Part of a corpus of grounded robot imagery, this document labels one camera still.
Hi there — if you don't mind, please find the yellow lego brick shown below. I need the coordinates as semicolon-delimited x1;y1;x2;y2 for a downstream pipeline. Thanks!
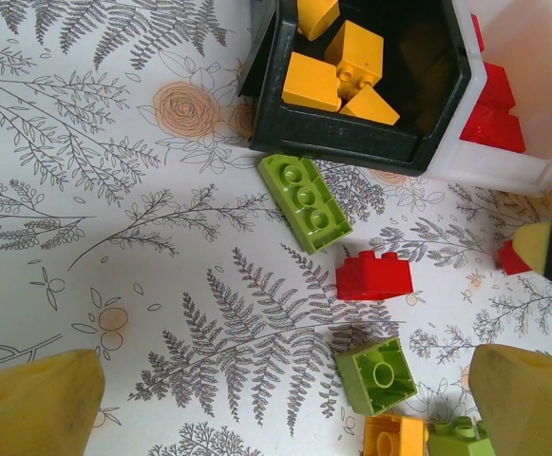
323;19;385;99
296;0;341;42
280;51;343;114
363;413;428;456

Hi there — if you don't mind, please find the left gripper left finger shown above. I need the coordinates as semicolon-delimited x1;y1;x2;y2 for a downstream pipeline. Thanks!
0;349;106;456

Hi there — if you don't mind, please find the floral patterned table cover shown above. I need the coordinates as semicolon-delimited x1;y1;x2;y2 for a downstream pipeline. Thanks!
0;0;552;456

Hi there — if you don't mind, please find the black plastic bin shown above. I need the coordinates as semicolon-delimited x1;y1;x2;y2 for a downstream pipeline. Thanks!
237;0;474;177

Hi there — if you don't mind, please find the small red lego brick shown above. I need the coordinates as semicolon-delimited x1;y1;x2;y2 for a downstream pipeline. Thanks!
496;239;533;276

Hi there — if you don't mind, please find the white plastic bin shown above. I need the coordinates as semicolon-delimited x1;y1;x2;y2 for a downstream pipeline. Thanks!
420;0;552;199

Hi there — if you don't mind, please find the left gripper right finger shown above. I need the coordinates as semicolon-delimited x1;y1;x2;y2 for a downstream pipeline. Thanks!
467;344;552;456

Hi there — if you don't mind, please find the yellow lego wedge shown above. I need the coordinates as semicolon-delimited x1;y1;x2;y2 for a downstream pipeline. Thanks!
339;84;402;127

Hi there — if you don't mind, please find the long green lego brick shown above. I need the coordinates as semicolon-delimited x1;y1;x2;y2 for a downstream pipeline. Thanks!
257;154;354;257

